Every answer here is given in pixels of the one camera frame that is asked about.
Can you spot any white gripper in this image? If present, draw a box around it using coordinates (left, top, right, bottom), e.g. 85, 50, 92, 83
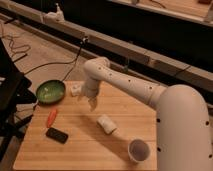
81, 78, 100, 111

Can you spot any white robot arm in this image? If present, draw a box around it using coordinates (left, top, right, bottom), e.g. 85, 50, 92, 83
82, 57, 213, 171

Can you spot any green ceramic bowl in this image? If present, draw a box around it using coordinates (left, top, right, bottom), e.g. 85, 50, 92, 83
36, 80, 66, 104

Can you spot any black smartphone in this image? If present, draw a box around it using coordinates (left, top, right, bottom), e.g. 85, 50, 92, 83
46, 128, 68, 144

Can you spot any white paper cup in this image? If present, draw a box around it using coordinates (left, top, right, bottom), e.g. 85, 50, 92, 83
128, 139, 150, 164

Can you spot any black floor cable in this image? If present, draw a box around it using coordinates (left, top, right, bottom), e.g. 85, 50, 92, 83
23, 35, 90, 82

